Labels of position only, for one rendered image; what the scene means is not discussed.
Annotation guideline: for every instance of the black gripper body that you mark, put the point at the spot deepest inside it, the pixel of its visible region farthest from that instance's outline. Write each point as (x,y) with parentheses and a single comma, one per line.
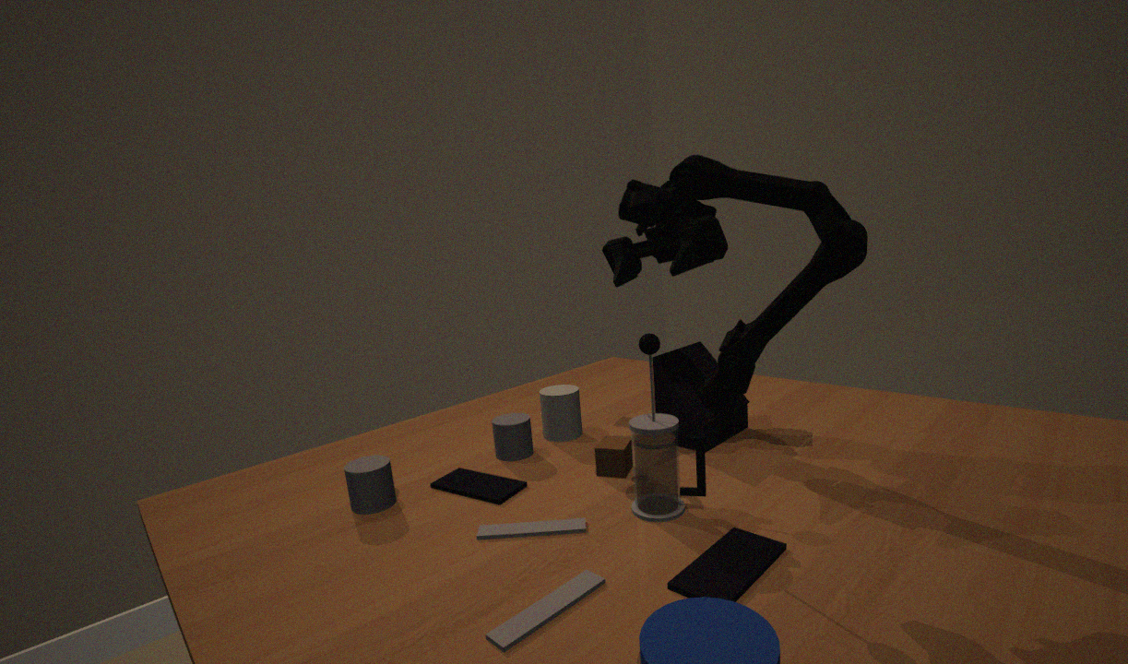
(664,244)

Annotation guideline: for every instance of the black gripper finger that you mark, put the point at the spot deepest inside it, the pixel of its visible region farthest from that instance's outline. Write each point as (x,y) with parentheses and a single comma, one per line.
(694,252)
(624,270)

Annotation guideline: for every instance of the brown cube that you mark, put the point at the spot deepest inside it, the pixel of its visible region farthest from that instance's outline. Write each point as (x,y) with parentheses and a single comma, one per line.
(614,457)

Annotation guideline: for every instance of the glass french press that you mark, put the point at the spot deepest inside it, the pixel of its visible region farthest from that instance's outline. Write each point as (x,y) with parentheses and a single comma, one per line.
(655,457)

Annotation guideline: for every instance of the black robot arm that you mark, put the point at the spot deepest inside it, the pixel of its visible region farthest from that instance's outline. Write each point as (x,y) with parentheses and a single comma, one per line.
(843,247)

